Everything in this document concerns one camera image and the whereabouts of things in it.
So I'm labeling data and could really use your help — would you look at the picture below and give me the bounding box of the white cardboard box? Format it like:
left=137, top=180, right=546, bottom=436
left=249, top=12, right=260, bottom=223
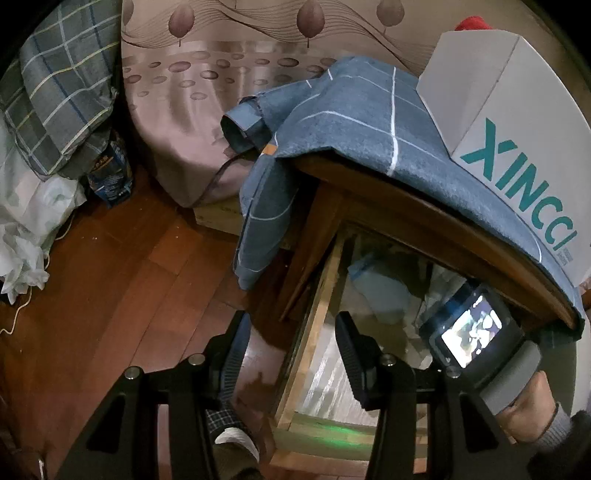
left=417, top=28, right=591, bottom=284

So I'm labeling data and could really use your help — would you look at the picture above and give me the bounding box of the wooden nightstand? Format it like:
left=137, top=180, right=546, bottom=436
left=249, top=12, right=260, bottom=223
left=277, top=152, right=585, bottom=333

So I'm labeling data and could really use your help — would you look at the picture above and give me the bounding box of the person's olive slipper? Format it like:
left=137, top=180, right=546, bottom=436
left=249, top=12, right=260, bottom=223
left=215, top=443, right=262, bottom=480

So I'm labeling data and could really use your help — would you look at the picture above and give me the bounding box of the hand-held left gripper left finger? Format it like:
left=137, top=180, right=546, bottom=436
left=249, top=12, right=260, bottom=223
left=55, top=311, right=253, bottom=480

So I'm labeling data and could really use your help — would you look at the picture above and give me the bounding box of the person's white sock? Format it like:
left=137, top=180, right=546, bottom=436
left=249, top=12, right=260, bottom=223
left=215, top=427, right=262, bottom=462

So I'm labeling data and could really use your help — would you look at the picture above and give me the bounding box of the light blue underwear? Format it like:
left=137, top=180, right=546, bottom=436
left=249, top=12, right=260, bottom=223
left=347, top=256, right=414, bottom=326

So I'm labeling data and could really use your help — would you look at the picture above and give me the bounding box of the wooden bed frame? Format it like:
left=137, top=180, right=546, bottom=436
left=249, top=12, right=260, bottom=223
left=193, top=203, right=252, bottom=236

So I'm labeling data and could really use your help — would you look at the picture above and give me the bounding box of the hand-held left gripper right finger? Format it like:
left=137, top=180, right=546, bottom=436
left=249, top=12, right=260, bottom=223
left=334, top=311, right=532, bottom=480

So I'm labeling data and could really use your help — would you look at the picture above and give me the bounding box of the plaid bedding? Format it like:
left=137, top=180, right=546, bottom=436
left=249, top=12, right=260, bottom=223
left=0, top=0, right=123, bottom=178

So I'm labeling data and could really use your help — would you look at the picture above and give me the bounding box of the pink patterned bed sheet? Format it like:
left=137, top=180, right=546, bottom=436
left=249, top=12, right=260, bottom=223
left=121, top=0, right=444, bottom=208

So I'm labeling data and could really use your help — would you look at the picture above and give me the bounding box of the person's right hand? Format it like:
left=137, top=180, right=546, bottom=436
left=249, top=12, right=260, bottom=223
left=499, top=369, right=561, bottom=446

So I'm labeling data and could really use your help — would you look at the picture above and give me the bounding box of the white plastic bag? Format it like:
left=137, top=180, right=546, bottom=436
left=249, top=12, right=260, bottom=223
left=0, top=124, right=88, bottom=296

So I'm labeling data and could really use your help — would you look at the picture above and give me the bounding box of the blue-grey checked cloth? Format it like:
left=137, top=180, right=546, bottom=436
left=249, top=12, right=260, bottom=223
left=221, top=56, right=589, bottom=330

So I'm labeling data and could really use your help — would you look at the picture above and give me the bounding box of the white cable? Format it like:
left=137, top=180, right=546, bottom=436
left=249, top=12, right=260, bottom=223
left=0, top=203, right=77, bottom=335

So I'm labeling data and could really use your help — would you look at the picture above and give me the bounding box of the dark brown cord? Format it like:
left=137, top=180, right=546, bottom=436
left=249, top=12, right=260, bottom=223
left=196, top=154, right=254, bottom=206

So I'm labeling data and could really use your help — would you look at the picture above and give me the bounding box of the person's plaid trouser leg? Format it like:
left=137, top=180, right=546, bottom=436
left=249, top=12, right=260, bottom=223
left=203, top=401, right=252, bottom=435

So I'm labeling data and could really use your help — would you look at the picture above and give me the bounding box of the blue snack packet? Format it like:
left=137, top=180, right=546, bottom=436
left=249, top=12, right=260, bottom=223
left=87, top=131, right=134, bottom=208

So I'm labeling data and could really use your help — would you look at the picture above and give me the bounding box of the wooden drawer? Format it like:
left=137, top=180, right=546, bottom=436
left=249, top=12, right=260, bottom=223
left=269, top=226, right=485, bottom=474

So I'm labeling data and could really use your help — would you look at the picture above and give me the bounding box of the red underwear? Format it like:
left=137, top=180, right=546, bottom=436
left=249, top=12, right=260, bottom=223
left=455, top=15, right=497, bottom=33

